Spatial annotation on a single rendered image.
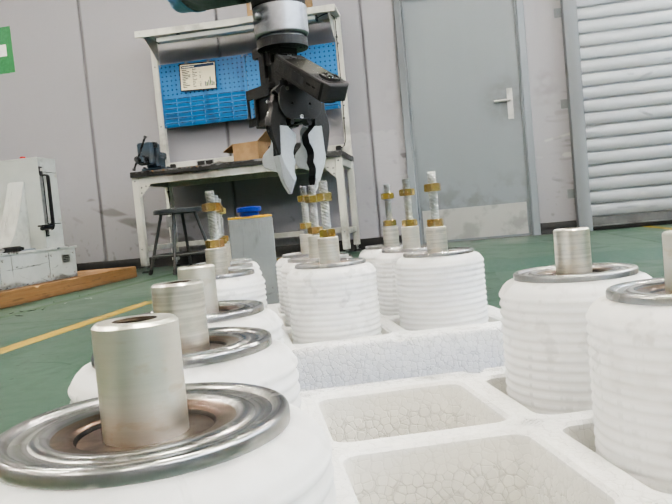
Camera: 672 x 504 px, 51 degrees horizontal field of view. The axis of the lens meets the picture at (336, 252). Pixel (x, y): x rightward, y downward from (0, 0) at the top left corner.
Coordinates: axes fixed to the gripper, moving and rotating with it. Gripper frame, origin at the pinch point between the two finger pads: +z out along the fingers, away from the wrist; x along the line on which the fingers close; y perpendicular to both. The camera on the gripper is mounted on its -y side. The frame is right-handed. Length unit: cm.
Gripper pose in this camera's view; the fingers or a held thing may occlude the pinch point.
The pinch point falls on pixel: (304, 182)
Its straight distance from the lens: 97.3
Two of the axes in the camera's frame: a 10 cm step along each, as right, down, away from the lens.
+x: -7.7, 1.0, -6.3
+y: -6.3, 0.2, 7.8
